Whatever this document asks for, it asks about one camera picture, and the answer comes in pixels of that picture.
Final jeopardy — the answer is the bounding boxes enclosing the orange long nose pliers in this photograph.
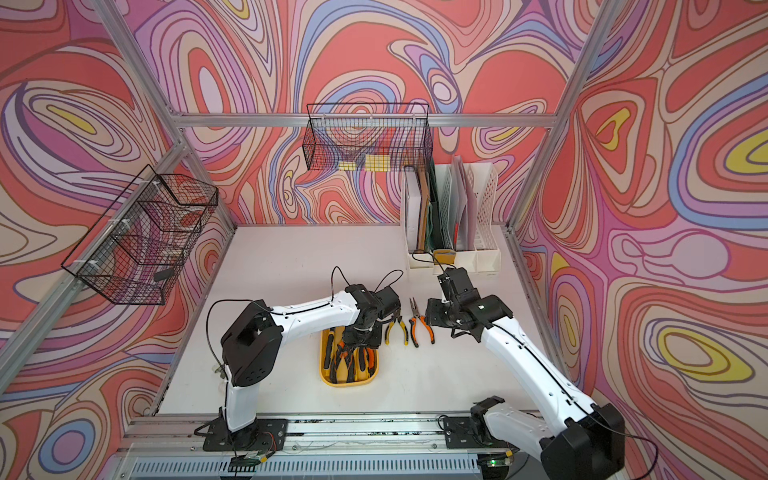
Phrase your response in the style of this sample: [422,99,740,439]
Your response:
[409,297,436,348]

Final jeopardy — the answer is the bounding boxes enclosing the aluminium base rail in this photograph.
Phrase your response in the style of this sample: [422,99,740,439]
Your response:
[113,410,619,480]

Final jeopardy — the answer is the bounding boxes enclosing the white file organizer rack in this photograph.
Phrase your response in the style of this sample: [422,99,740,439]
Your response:
[401,157,502,274]

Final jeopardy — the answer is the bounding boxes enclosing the yellow tape roll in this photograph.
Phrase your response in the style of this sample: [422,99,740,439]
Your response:
[432,249,457,266]

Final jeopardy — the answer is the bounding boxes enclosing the orange black diagonal cutters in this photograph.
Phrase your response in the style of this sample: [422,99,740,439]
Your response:
[329,341,357,384]

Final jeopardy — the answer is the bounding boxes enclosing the black wire basket left wall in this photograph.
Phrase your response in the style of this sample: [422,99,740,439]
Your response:
[61,166,219,306]

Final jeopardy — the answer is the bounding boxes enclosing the yellow needle nose pliers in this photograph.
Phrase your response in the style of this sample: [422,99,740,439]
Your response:
[384,310,410,346]

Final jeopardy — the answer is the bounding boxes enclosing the black wire basket back wall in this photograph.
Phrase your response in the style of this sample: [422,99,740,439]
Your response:
[302,101,433,173]

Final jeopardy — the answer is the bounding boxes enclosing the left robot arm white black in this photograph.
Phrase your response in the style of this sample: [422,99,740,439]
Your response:
[195,284,401,453]

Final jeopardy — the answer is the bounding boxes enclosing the yellow plastic storage box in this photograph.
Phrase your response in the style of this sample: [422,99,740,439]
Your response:
[319,327,380,387]

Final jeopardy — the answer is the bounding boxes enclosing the black wire basket wall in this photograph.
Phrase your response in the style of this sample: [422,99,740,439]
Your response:
[302,101,433,173]
[61,166,219,306]

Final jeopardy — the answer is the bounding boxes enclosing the small orange combination pliers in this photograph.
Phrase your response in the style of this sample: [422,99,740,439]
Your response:
[357,347,376,378]

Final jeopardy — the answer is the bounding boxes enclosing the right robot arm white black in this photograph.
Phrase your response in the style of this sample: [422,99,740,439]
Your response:
[426,268,625,479]

